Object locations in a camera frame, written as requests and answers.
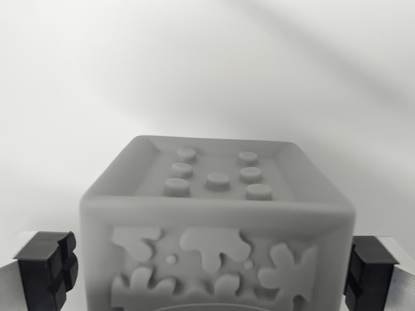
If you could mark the black-tipped silver gripper right finger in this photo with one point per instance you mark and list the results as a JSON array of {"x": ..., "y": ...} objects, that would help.
[{"x": 376, "y": 278}]

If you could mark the grey embossed cube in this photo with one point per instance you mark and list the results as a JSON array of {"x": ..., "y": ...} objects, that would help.
[{"x": 217, "y": 214}]

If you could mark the black-tipped silver gripper left finger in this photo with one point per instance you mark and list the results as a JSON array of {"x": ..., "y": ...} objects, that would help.
[{"x": 35, "y": 272}]

